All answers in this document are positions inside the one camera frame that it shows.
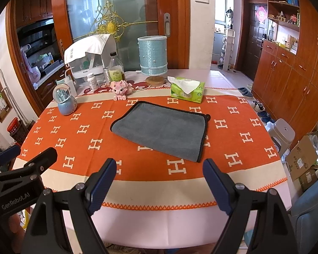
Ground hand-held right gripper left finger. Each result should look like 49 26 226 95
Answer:
21 158 117 254

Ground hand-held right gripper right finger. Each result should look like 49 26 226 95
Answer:
203 158 299 254

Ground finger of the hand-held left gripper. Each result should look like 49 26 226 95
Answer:
0 144 22 175
22 147 58 176

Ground grey towel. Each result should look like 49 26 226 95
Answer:
110 101 211 163

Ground red plastic container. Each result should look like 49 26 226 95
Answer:
7 117 23 138

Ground orange patterned tablecloth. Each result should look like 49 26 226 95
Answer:
54 69 293 247
12 86 288 209

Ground blue snow globe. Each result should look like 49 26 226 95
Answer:
52 83 78 116

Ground white jug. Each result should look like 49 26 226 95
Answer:
56 75 77 97

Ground blue shoes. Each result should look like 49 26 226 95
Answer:
257 111 271 124

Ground grey plastic stool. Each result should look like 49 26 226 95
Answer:
270 118 295 160

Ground white pill bottle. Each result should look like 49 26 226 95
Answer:
86 73 99 91

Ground large cardboard box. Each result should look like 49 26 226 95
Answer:
285 135 318 181

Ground small cardboard box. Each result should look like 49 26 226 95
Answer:
298 164 318 191

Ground blue chair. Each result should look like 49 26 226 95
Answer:
243 182 318 254

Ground green tissue box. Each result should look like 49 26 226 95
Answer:
167 76 206 104

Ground grey slippers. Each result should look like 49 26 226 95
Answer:
237 87 254 98

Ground white countertop appliance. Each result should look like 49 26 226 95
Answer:
66 36 117 87

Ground pink block pig toy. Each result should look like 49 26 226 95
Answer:
110 80 134 101

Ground glass bottle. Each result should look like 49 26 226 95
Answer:
108 52 126 83

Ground white cloth cover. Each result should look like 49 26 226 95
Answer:
64 34 112 67

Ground wooden kitchen cabinet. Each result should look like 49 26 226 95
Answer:
14 0 68 115

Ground white shoe rack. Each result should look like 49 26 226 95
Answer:
221 29 236 71

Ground blue table lamp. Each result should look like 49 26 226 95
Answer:
137 35 168 87

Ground dark entrance door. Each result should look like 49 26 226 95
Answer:
241 2 269 79

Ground glass sliding door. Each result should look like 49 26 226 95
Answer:
52 0 190 71

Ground red door decoration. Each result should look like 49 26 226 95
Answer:
255 7 268 24

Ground wooden wall cabinet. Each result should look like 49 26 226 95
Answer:
252 0 318 149

